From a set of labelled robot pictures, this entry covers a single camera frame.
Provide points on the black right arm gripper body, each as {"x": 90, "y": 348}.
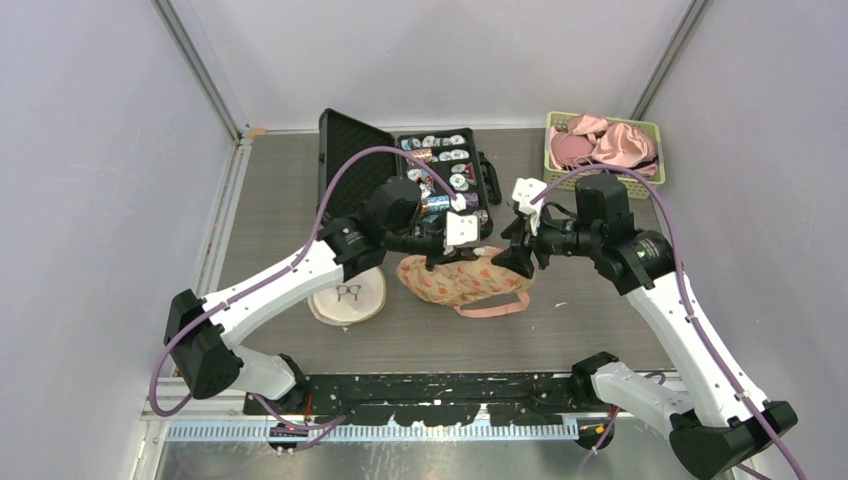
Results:
{"x": 562, "y": 236}

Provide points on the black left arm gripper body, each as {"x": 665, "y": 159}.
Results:
{"x": 419, "y": 238}

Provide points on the floral mesh laundry bag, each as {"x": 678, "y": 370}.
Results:
{"x": 475, "y": 289}

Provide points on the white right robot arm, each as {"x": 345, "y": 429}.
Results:
{"x": 722, "y": 418}

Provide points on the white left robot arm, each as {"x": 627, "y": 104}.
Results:
{"x": 204, "y": 335}

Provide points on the pink bras in basket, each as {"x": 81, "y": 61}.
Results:
{"x": 591, "y": 139}

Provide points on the black poker chip case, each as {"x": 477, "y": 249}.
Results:
{"x": 451, "y": 155}

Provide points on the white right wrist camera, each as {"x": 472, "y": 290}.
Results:
{"x": 527, "y": 196}

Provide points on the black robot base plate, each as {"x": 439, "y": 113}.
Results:
{"x": 509, "y": 399}

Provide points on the aluminium frame rail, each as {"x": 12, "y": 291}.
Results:
{"x": 191, "y": 55}

